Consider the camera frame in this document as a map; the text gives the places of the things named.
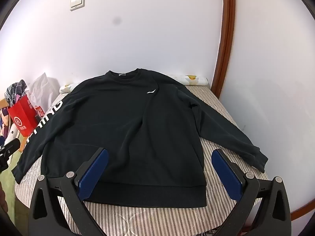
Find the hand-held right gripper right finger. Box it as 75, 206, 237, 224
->
211, 148, 292, 236

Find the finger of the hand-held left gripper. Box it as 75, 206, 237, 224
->
0, 139, 20, 156

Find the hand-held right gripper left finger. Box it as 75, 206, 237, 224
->
28, 147, 109, 236

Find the black sweatshirt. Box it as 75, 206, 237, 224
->
12, 68, 269, 207

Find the person's left forearm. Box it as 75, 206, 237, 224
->
0, 182, 8, 214

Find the colourful printed cloth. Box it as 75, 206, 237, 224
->
0, 107, 18, 153

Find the green sheet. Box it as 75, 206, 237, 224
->
0, 138, 27, 227

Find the large red paper bag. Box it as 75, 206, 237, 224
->
8, 95, 37, 137

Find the small red paper bag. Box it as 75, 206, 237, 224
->
34, 105, 46, 122

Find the plaid cloth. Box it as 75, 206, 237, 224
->
4, 80, 30, 107

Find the striped quilted mat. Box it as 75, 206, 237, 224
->
15, 84, 271, 236

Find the white plastic bag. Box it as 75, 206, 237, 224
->
27, 72, 59, 109

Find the brown wooden door frame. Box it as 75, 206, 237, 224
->
212, 0, 237, 99

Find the white wall switch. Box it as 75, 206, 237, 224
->
69, 0, 86, 12

